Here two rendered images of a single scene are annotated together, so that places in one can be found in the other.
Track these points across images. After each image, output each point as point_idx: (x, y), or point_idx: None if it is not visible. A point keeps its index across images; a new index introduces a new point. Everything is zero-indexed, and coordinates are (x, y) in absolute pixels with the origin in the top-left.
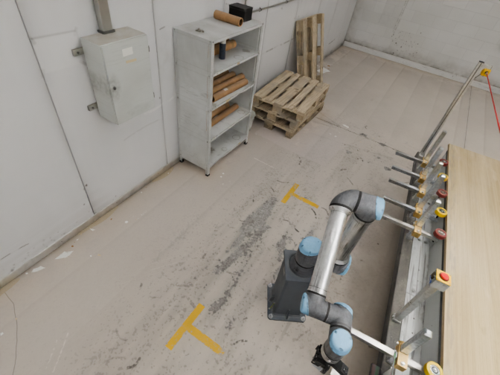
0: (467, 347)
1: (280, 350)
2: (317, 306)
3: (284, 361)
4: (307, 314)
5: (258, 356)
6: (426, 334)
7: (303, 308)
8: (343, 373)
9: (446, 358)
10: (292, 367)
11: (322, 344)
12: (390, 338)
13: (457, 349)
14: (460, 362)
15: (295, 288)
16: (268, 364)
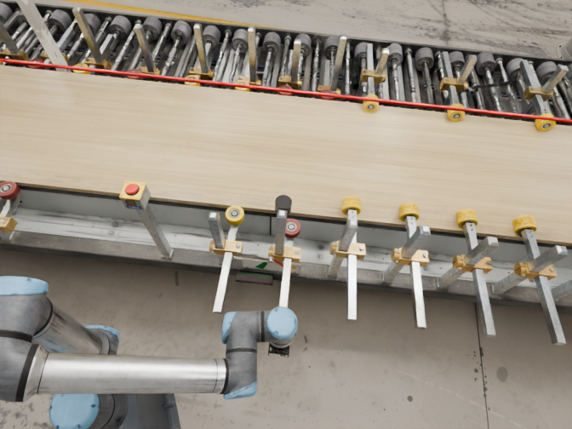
0: (194, 179)
1: (220, 399)
2: (245, 369)
3: None
4: (257, 381)
5: (237, 428)
6: (216, 218)
7: (254, 391)
8: None
9: (215, 200)
10: None
11: (192, 343)
12: (197, 260)
13: (200, 189)
14: (214, 187)
15: (143, 408)
16: (243, 410)
